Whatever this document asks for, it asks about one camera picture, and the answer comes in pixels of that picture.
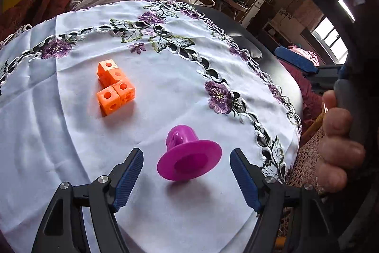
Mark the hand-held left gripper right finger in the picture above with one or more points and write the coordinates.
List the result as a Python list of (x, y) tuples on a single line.
[(245, 182)]

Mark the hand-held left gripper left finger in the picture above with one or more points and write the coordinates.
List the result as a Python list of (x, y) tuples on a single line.
[(127, 182)]

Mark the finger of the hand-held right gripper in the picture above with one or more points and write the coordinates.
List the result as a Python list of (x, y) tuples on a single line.
[(296, 59)]

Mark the magenta plastic funnel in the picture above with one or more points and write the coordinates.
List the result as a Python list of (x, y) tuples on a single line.
[(189, 158)]

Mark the person's right hand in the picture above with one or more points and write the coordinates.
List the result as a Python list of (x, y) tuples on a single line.
[(337, 149)]

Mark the window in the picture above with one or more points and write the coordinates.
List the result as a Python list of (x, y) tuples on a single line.
[(328, 33)]

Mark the dark red cloth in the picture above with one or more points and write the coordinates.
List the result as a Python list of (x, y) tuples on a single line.
[(308, 99)]

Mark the wicker chair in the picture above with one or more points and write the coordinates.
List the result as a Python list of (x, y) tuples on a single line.
[(305, 152)]

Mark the white floral embroidered tablecloth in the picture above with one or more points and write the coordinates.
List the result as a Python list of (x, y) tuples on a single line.
[(177, 78)]

